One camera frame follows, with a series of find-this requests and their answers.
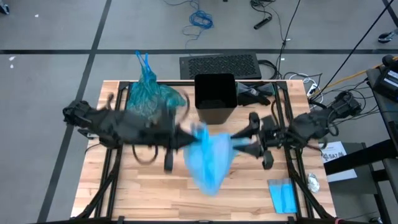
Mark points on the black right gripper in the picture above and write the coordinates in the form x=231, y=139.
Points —
x=275, y=133

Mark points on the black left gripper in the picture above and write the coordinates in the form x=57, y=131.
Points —
x=158, y=133

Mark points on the light blue trash bag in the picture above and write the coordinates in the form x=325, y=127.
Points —
x=208, y=161

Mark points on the teal trash bag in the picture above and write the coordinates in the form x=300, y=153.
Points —
x=146, y=96

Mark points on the black trash bin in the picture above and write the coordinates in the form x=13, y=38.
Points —
x=214, y=90

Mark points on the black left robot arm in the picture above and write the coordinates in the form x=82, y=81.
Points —
x=118, y=127

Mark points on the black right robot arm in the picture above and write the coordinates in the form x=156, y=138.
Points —
x=311, y=124

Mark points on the flat folded blue bag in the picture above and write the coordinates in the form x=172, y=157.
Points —
x=283, y=196

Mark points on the dark cloth pile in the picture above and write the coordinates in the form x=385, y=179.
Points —
x=248, y=98

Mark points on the crumpled white plastic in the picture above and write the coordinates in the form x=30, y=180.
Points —
x=313, y=183

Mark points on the white power strip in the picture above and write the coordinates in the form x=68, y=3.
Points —
x=311, y=89

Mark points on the white label sheet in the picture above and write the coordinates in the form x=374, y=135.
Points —
x=332, y=149

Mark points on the black side desk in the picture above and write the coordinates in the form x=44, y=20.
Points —
x=351, y=160

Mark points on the black power strip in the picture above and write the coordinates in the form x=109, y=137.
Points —
x=262, y=22

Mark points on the black box device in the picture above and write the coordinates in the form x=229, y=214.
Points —
x=387, y=82

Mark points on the black aluminium table frame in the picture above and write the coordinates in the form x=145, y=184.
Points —
x=177, y=83

